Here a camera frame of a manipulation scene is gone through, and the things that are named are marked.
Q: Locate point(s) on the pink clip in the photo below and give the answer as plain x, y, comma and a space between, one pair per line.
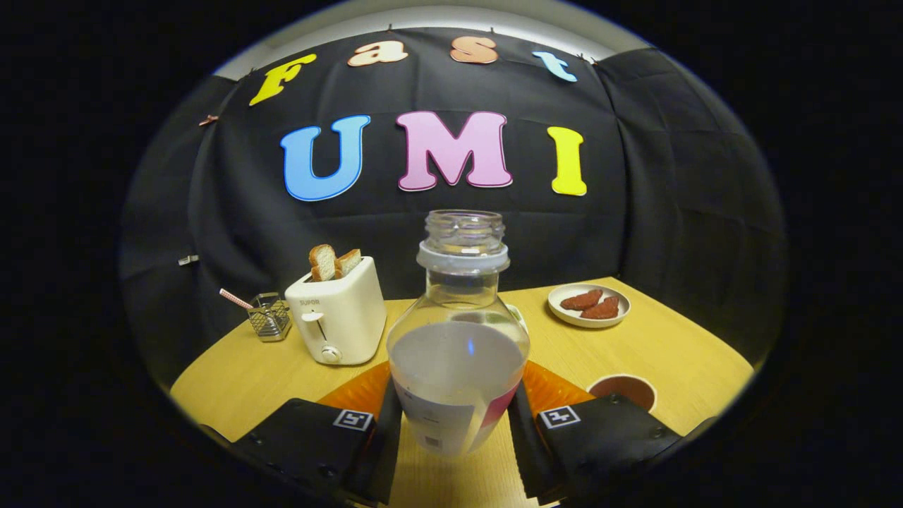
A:
209, 120

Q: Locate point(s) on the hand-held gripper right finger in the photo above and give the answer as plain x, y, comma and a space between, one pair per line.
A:
522, 451

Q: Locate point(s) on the pink striped straw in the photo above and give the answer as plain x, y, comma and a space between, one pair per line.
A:
234, 298

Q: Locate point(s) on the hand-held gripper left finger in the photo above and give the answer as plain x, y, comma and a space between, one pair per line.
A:
384, 451

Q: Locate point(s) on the white toaster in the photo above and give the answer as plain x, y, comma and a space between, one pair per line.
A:
353, 310

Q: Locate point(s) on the silver clip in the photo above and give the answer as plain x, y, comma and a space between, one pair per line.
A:
188, 260

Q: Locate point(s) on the toast slice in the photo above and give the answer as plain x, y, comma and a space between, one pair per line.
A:
323, 263
348, 262

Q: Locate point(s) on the white round plate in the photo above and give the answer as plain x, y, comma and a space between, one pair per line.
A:
564, 317

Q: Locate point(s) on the reddish brown meat piece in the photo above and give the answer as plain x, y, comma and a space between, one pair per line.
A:
582, 300
601, 308

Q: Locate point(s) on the clear juice bottle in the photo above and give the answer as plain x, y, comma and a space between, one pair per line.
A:
458, 367

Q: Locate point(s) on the wooden table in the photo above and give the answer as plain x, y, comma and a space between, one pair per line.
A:
677, 353

